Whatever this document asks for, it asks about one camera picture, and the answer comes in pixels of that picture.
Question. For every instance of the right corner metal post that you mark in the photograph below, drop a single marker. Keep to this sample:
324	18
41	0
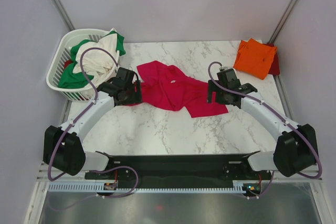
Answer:
285	16

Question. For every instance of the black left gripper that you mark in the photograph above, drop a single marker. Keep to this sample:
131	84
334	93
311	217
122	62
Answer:
136	97

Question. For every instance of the aluminium frame rail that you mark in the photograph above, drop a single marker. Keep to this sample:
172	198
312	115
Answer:
43	175

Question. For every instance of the white t shirt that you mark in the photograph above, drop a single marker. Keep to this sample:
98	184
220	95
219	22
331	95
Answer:
97	58

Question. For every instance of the green t shirt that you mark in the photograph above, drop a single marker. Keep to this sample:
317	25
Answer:
69	80

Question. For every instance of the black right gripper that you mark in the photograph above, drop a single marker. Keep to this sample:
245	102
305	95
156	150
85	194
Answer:
212	87

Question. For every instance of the folded dark red t shirt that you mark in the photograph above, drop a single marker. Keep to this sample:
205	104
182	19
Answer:
274	68

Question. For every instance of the pink t shirt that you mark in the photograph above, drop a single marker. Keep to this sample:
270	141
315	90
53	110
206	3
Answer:
168	88

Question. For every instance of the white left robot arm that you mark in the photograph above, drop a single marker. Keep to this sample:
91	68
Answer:
63	148

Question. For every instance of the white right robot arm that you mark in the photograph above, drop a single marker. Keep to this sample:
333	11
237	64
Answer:
296	149

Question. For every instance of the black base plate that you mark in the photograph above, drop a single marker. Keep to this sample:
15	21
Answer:
179	171

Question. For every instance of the white slotted cable duct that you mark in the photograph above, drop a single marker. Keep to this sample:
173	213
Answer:
101	187

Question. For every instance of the dark red t shirt in basket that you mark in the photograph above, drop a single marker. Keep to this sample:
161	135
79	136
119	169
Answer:
69	64

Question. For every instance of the white plastic laundry basket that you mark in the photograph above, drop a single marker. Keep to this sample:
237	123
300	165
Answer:
63	54

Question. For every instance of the folded orange t shirt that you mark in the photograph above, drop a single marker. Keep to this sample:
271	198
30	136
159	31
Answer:
248	59

